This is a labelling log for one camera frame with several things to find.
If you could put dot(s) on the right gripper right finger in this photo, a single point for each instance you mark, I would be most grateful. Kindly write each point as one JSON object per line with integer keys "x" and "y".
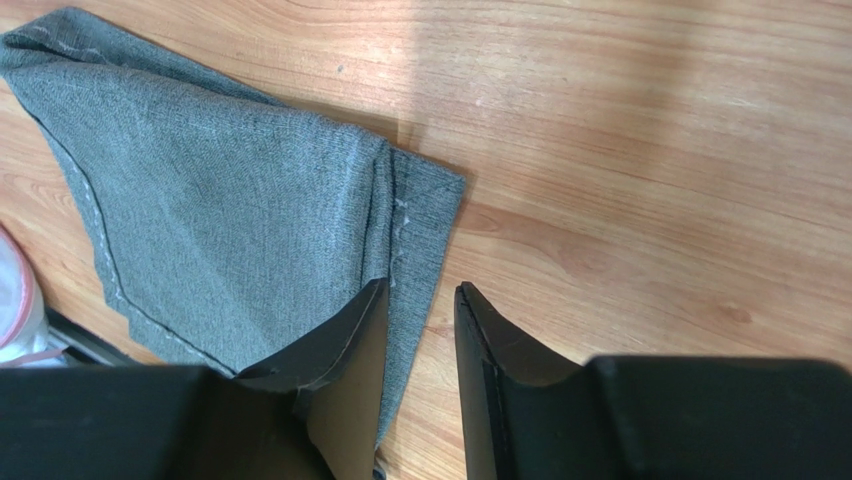
{"x": 527, "y": 411}

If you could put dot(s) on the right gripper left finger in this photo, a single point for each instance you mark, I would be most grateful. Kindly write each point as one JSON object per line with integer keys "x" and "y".
{"x": 309, "y": 411}

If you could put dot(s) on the grey stitched cloth napkin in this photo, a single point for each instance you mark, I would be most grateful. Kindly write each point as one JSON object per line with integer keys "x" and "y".
{"x": 225, "y": 225}

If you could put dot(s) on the white mesh laundry bag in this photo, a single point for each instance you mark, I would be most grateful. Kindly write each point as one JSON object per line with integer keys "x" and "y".
{"x": 24, "y": 326}

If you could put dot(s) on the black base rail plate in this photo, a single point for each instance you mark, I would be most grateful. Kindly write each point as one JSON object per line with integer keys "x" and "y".
{"x": 80, "y": 346}

